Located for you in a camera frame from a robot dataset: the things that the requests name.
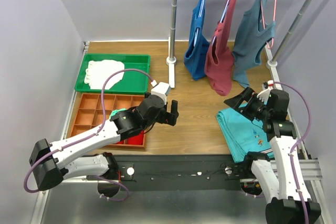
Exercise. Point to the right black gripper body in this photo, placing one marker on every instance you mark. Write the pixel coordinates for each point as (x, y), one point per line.
(256, 108)

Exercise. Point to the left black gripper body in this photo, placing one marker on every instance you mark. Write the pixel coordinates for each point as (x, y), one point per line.
(166, 115)

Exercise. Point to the grey-blue tank top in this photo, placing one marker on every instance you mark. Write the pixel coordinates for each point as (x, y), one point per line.
(251, 38)

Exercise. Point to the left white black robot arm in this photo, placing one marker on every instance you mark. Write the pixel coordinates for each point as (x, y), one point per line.
(51, 163)

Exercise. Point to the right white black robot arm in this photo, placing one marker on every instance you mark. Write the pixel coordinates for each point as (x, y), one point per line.
(288, 200)

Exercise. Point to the maroon tank top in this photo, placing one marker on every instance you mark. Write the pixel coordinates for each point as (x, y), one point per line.
(219, 59)

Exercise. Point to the royal blue tank top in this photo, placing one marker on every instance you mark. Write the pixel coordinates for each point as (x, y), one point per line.
(195, 56)

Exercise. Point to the folded teal shorts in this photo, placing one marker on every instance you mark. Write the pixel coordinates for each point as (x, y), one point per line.
(242, 135)

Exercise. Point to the red cloth in organizer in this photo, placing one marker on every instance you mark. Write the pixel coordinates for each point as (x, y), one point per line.
(137, 140)

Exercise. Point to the green plastic tray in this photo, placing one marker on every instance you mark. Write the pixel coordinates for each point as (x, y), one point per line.
(130, 82)

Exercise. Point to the right white rack foot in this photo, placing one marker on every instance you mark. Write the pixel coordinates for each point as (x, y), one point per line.
(273, 69)

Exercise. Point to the white rack foot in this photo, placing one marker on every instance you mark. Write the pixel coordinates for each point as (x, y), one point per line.
(171, 65)
(273, 69)

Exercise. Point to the right grey rack pole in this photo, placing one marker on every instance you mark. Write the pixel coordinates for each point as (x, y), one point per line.
(291, 29)

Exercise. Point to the grey rack pole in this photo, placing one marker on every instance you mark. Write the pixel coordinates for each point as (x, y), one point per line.
(291, 29)
(172, 31)

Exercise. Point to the left white rack foot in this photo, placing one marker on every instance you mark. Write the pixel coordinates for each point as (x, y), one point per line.
(171, 65)

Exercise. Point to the left grey rack pole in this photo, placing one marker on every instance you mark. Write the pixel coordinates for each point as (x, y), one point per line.
(172, 31)

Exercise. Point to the orange compartment organizer box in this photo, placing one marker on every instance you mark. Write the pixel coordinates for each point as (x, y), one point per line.
(87, 110)

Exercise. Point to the white cloth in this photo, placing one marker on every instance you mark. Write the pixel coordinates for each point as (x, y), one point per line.
(97, 72)

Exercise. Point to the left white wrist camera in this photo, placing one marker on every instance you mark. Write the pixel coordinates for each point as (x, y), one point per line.
(160, 89)

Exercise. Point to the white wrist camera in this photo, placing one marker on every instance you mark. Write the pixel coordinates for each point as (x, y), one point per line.
(269, 85)
(160, 89)

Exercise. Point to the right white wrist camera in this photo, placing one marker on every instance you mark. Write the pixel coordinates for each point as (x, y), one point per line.
(269, 85)

